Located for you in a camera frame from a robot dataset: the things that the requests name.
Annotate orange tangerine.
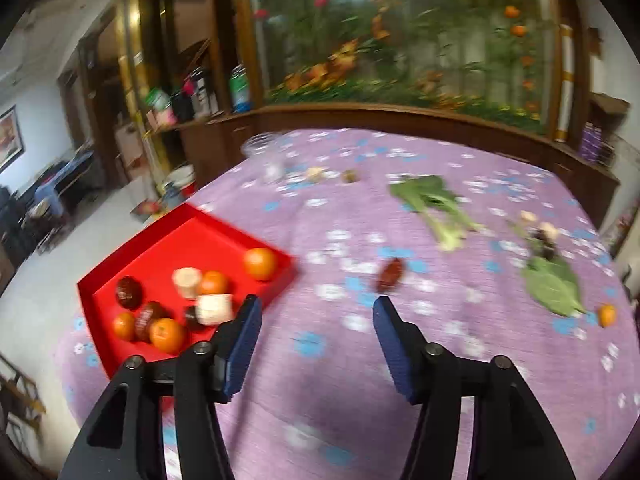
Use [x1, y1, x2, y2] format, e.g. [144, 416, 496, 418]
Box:
[149, 318, 184, 354]
[243, 248, 277, 282]
[198, 271, 229, 296]
[112, 311, 136, 341]

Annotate small tangerine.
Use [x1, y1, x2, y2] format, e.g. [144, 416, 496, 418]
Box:
[598, 304, 617, 328]

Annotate white sugarcane chunk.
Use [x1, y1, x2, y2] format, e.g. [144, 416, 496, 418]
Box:
[195, 294, 234, 326]
[171, 266, 203, 300]

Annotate large red date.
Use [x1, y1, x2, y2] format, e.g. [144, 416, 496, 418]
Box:
[115, 275, 143, 311]

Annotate red shallow tray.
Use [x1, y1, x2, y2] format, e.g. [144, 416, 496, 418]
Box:
[77, 204, 297, 376]

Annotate large green leaf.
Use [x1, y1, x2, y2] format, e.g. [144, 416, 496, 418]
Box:
[522, 256, 587, 318]

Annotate purple floral tablecloth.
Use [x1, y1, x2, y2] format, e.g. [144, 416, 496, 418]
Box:
[52, 128, 640, 480]

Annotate small dark plum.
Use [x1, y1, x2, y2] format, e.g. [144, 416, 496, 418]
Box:
[537, 242, 556, 261]

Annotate white chunk near leaf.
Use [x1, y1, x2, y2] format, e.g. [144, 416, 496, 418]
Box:
[520, 210, 538, 226]
[538, 222, 559, 242]

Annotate bok choy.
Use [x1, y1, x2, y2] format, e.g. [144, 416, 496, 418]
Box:
[388, 174, 484, 252]

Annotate white bucket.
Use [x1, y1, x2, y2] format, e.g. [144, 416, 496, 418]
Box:
[164, 164, 196, 197]

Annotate purple bottles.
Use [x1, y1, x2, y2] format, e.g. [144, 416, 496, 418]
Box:
[579, 122, 602, 164]

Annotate green olive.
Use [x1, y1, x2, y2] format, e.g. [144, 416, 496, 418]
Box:
[342, 170, 359, 184]

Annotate clear plastic cup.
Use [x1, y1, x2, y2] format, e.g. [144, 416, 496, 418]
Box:
[241, 132, 286, 184]

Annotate small white chunk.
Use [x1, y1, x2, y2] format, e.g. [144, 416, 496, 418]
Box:
[306, 167, 328, 183]

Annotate black thermos jug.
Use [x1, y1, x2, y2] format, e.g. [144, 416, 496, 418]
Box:
[189, 67, 212, 118]

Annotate green water bottle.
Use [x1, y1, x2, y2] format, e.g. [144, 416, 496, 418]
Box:
[230, 64, 252, 113]

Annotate flower display glass case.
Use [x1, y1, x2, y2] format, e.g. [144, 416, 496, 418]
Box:
[250, 0, 555, 133]

